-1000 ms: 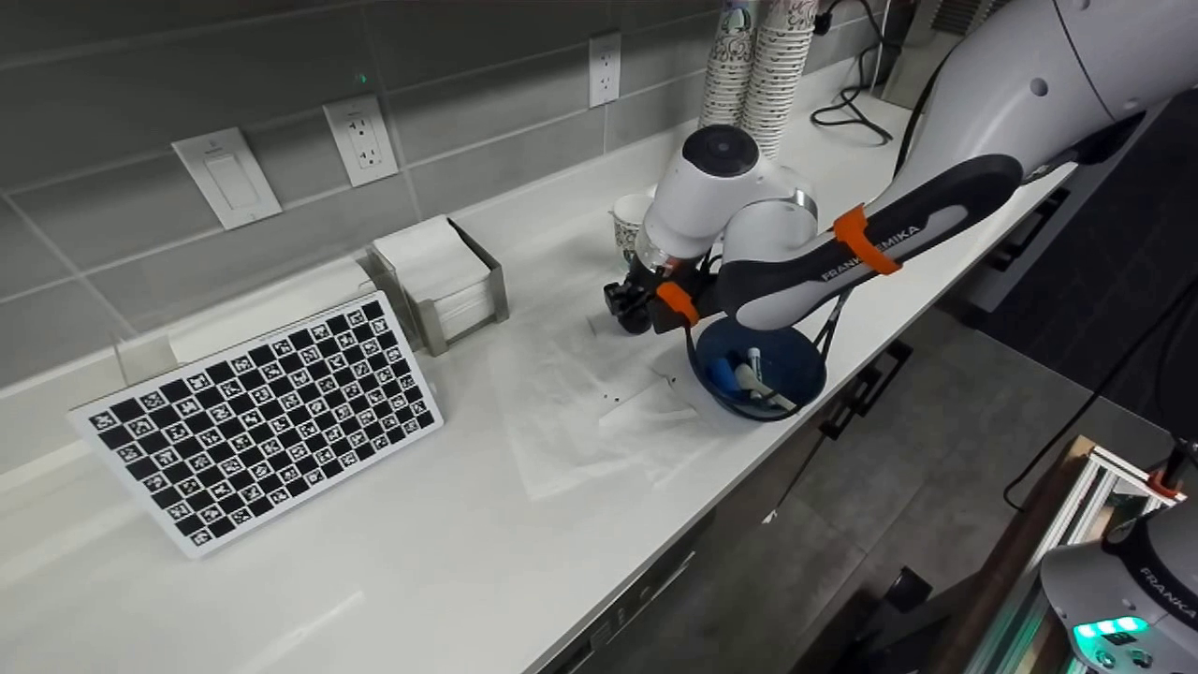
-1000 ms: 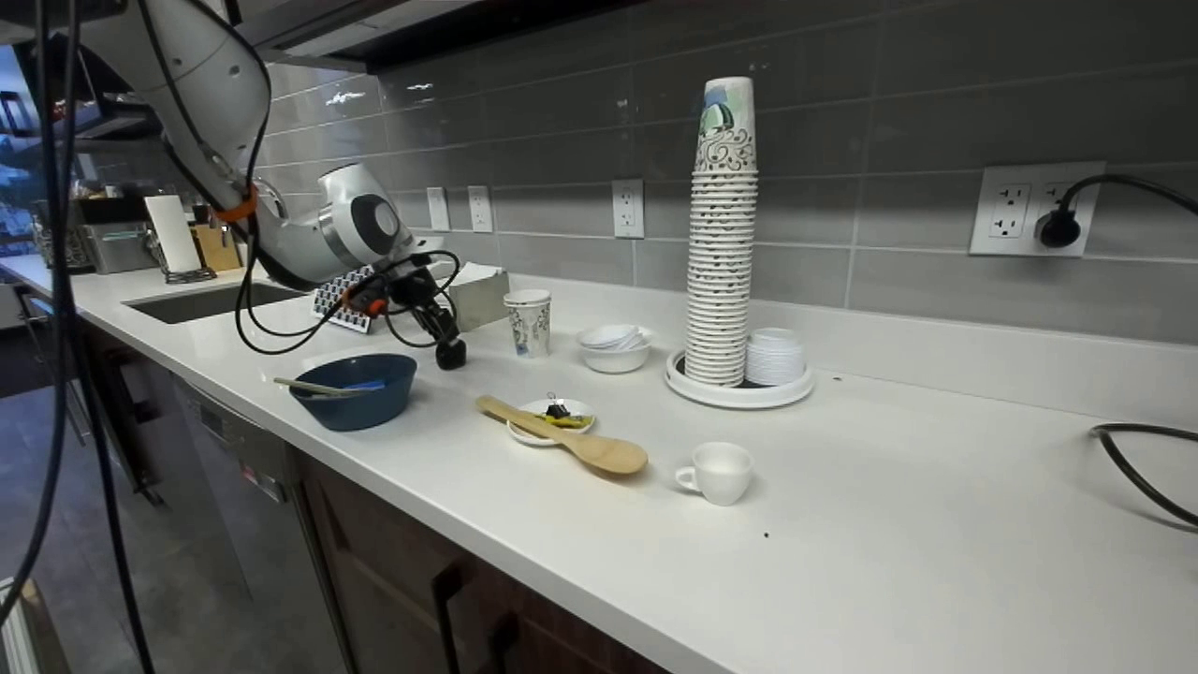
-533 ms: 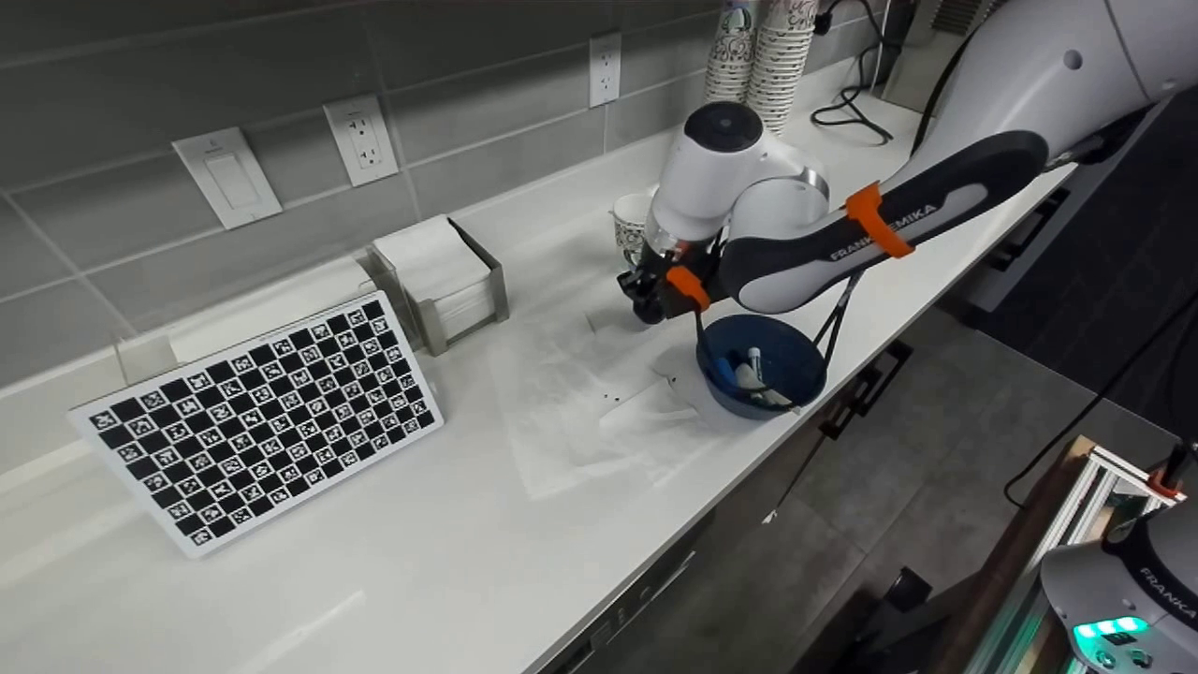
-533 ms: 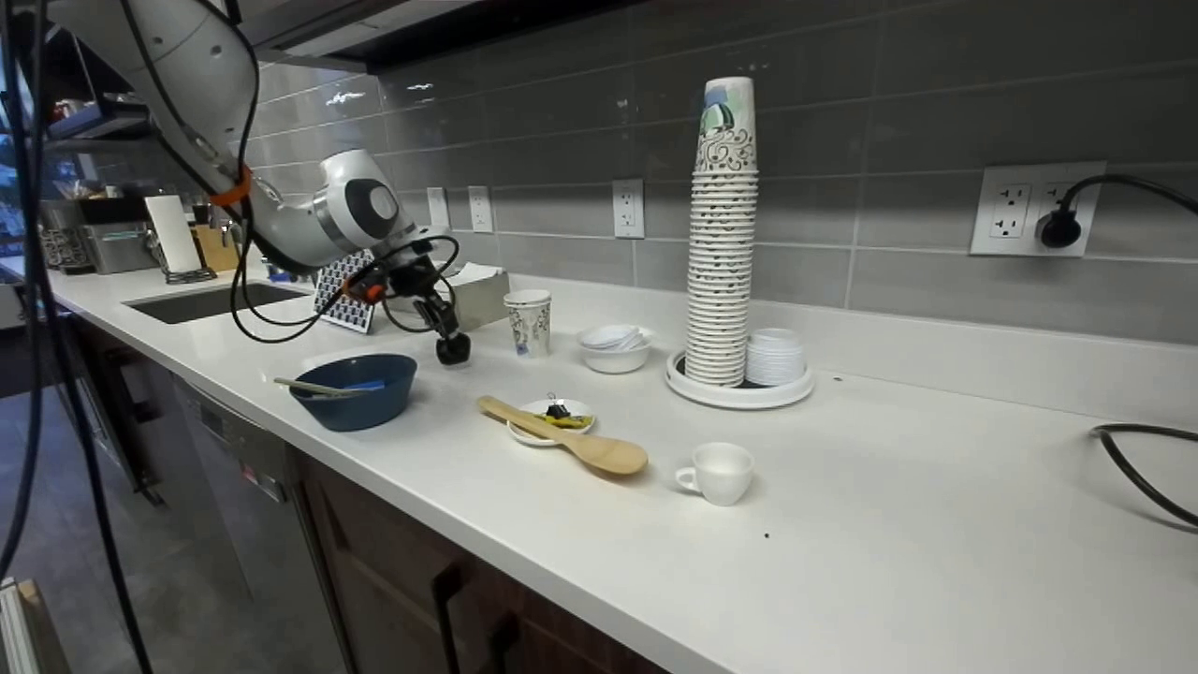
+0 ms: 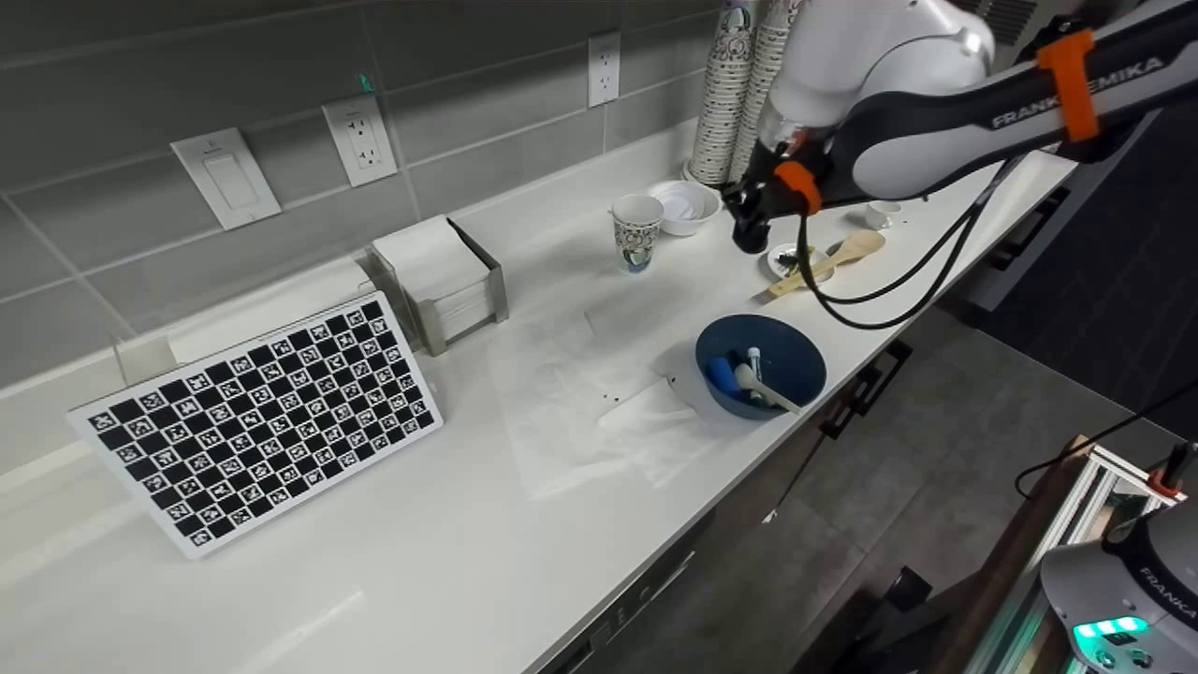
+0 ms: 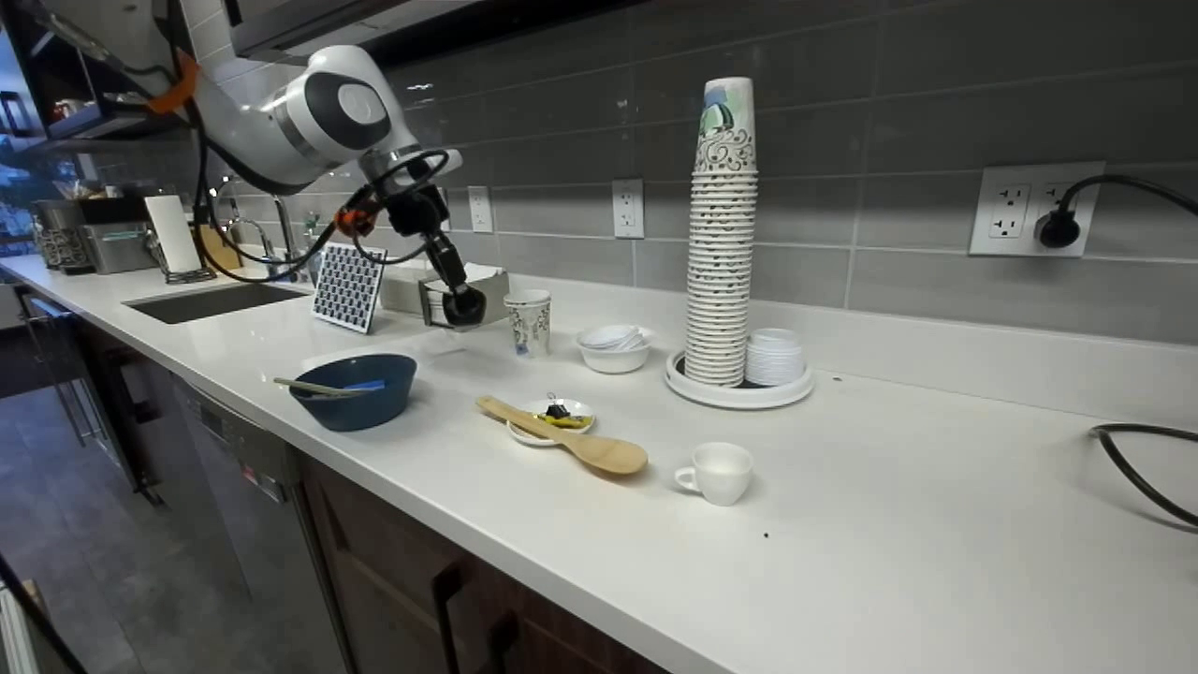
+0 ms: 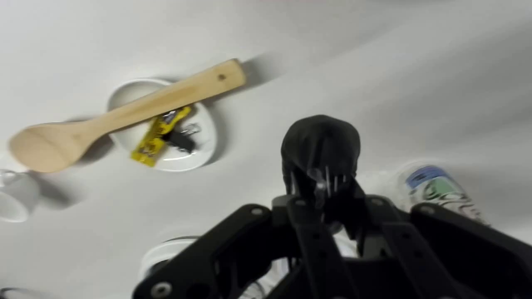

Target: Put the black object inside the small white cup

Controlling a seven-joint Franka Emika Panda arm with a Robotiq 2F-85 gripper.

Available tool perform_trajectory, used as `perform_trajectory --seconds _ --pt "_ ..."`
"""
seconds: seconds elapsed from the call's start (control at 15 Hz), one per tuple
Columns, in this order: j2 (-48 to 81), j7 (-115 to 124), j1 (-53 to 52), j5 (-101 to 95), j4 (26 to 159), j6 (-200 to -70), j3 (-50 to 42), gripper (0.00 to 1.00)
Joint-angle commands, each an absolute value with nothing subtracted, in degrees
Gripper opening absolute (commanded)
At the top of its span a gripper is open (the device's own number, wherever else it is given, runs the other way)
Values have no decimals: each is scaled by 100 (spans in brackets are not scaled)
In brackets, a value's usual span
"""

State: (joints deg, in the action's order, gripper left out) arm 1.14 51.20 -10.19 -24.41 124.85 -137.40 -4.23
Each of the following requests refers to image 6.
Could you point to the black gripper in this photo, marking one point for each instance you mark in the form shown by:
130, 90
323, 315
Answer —
417, 212

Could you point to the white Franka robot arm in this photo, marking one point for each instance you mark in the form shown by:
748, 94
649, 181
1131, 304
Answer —
265, 124

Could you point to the patterned paper cup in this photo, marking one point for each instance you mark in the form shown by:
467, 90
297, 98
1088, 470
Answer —
528, 322

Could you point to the white box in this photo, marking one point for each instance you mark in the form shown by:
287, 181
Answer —
402, 286

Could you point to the checkered sponge rack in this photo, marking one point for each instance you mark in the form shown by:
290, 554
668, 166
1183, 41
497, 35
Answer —
350, 286

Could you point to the blue bowl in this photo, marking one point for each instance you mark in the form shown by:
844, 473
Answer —
361, 403

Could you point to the utensil in blue bowl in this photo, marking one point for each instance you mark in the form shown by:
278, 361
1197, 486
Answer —
318, 386

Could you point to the small white bowl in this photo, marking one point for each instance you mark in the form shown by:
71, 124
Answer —
615, 350

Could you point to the small white dish with olives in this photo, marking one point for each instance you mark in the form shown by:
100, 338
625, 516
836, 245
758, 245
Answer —
565, 410

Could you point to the dark kitchen sink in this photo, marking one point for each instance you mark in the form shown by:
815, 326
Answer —
211, 302

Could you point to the wooden spoon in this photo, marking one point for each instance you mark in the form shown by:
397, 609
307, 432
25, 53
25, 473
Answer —
602, 450

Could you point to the dark range hood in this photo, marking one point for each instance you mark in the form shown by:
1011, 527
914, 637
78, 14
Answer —
413, 20

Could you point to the tall stack of paper cups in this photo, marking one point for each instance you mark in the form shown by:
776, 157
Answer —
721, 247

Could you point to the white standing board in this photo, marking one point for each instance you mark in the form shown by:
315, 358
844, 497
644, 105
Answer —
175, 235

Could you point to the round white tray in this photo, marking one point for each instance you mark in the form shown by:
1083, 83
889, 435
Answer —
734, 393

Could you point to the stainless dishwasher front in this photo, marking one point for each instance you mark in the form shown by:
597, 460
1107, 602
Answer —
236, 512

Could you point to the brown wooden cabinet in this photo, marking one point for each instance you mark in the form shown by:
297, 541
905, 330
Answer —
386, 586

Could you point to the grey countertop appliance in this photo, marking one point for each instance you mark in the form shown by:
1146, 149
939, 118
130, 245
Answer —
100, 239

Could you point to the white wall switch plate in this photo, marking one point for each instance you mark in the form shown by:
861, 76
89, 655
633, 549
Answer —
479, 212
625, 207

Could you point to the white wall power outlet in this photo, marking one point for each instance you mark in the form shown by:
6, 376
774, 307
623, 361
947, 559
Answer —
1007, 212

